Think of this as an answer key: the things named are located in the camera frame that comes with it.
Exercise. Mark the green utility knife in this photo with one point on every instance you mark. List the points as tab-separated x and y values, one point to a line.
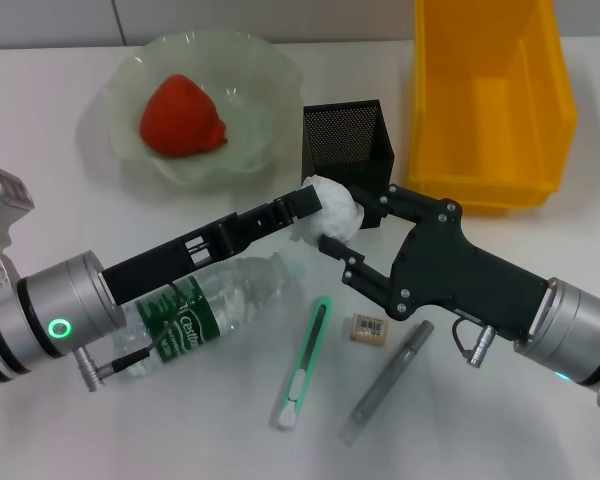
305	355

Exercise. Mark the white paper ball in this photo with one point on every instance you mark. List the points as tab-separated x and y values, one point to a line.
335	215

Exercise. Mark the white and silver left arm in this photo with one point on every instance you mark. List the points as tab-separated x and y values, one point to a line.
55	300

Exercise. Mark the pale green glass fruit plate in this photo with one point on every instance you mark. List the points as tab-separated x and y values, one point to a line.
250	90

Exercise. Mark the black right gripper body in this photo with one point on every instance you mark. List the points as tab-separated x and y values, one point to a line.
450	275

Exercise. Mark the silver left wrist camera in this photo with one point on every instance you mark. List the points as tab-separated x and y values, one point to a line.
5	205

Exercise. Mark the yellow plastic bin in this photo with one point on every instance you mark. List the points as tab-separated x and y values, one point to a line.
480	150

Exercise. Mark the clear green-label water bottle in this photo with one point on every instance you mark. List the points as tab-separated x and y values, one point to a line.
230	295

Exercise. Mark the grey marker pen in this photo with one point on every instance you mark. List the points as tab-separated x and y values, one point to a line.
385	385

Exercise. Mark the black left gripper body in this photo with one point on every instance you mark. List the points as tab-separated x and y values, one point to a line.
155	270

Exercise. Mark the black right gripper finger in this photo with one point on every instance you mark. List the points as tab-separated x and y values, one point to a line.
405	202
360	272

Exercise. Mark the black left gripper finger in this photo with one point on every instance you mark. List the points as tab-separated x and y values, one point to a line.
307	200

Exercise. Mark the red plush fruit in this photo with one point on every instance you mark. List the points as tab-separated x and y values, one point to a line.
180	115

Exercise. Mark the black mesh pen holder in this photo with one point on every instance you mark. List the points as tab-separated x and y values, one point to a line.
350	135

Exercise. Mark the beige eraser with barcode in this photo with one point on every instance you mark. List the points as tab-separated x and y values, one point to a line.
370	329

